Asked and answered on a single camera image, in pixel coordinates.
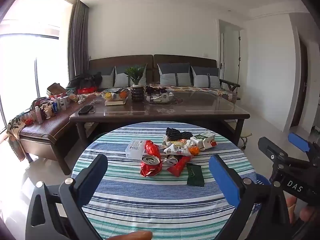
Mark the dark green wrapper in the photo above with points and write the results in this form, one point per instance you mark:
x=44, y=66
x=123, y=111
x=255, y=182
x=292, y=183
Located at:
x=195, y=176

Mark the beige wrapper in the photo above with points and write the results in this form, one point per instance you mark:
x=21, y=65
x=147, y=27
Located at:
x=165, y=140

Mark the green white milk carton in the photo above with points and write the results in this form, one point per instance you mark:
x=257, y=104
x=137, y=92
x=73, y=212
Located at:
x=202, y=137

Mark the crushed red drink can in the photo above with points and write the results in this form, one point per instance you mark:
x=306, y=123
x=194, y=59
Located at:
x=150, y=166

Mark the cardboard box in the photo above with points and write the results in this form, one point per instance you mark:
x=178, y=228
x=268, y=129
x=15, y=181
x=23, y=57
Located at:
x=56, y=88

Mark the floral sofa cover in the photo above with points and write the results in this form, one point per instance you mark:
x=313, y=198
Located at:
x=205, y=90

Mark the red box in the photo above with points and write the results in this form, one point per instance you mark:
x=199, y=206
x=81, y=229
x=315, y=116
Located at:
x=86, y=90

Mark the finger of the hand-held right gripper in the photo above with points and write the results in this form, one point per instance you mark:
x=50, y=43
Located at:
x=271, y=150
x=298, y=141

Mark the person's left hand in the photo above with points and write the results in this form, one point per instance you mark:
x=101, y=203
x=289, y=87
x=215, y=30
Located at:
x=135, y=235

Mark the orange fruit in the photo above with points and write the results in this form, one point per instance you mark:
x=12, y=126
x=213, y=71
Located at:
x=123, y=93

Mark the green potted plant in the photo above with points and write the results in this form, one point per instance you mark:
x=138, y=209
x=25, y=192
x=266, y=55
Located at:
x=135, y=72

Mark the dark grapes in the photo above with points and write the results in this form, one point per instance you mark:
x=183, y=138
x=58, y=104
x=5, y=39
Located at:
x=155, y=89

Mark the blue plastic basket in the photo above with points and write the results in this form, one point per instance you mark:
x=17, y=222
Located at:
x=262, y=180

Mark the white snack bag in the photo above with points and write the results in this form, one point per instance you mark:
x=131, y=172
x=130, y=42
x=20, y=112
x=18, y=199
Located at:
x=176, y=150

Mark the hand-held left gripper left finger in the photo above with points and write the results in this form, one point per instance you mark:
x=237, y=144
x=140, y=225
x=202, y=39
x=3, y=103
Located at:
x=92, y=177

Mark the person's right hand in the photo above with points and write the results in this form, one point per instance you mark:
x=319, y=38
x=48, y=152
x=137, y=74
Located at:
x=306, y=213

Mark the clear plastic box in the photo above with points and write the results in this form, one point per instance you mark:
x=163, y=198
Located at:
x=135, y=148

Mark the glass fruit bowl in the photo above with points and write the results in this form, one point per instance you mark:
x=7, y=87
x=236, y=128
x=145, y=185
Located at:
x=116, y=95

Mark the dark wooden coffee table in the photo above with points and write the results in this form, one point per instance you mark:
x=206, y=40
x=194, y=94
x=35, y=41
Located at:
x=200, y=110

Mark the black bag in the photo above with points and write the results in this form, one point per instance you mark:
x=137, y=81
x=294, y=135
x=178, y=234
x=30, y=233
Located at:
x=85, y=80

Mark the white door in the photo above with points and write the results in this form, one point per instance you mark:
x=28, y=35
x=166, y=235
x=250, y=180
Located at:
x=230, y=60

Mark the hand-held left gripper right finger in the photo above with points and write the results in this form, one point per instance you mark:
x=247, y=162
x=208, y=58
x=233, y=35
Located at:
x=220, y=175

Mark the grey blue cushion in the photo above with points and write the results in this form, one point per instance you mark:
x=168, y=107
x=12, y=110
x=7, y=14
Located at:
x=122, y=76
x=205, y=78
x=172, y=75
x=108, y=77

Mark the black phone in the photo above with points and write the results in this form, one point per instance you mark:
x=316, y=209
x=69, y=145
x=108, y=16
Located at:
x=85, y=110

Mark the red plastic bag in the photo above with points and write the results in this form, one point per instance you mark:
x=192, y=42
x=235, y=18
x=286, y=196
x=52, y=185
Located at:
x=152, y=148

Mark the brown sofa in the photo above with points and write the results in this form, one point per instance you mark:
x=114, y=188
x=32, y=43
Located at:
x=147, y=62

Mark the beige rolling stool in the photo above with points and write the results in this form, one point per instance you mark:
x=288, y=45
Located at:
x=246, y=133

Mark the yellow fruit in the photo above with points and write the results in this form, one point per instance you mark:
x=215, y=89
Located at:
x=108, y=95

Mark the cluster of toiletry bottles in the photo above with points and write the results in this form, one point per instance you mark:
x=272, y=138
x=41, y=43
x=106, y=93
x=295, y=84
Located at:
x=50, y=106

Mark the glass tea tray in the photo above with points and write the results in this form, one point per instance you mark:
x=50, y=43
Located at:
x=160, y=100

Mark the black ribbed stand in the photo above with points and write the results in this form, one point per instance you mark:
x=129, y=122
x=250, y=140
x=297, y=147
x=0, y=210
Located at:
x=137, y=95

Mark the floral blanket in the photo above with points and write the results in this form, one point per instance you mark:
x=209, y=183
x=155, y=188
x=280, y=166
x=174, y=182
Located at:
x=16, y=127

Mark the beige book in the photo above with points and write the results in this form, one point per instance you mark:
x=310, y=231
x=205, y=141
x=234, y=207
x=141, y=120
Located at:
x=116, y=102

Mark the grey curtain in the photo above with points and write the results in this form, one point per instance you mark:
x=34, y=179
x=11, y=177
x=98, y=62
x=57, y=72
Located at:
x=78, y=42

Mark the brown bench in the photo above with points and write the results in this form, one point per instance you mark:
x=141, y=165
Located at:
x=45, y=130

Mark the crumpled silver wrapper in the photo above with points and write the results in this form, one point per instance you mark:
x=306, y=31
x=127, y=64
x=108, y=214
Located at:
x=171, y=160

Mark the black knitted cloth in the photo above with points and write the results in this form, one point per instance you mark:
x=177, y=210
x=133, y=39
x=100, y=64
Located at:
x=175, y=133

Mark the white tape roll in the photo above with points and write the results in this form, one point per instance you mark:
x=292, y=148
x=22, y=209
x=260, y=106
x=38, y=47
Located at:
x=164, y=95

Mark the blue green striped tablecloth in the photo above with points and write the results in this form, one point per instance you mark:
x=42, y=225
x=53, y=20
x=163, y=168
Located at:
x=150, y=200

